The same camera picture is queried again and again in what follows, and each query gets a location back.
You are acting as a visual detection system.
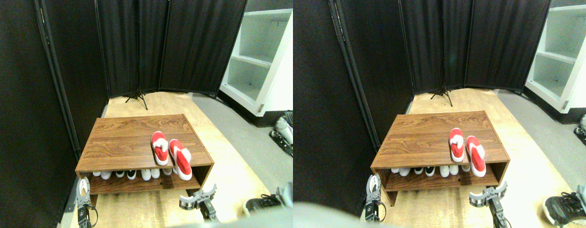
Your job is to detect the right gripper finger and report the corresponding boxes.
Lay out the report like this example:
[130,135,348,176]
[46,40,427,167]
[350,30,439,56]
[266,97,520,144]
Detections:
[198,184,217,203]
[180,192,199,210]
[488,180,508,200]
[469,190,489,208]

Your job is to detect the red shoe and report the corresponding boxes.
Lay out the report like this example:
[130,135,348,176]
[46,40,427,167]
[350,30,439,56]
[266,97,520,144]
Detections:
[151,131,169,166]
[169,139,193,181]
[465,135,487,178]
[448,128,465,163]

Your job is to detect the person's legs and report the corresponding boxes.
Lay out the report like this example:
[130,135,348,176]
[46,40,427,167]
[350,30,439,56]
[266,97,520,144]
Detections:
[543,178,586,227]
[243,182,293,215]

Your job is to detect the brown shoe rack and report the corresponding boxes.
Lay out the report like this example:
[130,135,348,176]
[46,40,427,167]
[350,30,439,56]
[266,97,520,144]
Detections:
[370,110,511,207]
[75,113,215,210]

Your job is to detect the black curtain stand foot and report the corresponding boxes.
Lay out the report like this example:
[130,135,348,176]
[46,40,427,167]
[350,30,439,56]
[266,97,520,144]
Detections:
[125,87,149,110]
[430,85,454,106]

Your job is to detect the black curtain stand pole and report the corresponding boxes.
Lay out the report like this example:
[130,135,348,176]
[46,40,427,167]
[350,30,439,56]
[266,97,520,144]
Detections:
[33,0,81,161]
[325,0,381,150]

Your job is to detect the white shelf unit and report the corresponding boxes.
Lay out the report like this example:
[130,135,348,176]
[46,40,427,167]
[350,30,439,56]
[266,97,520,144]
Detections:
[219,7,293,117]
[525,4,586,114]

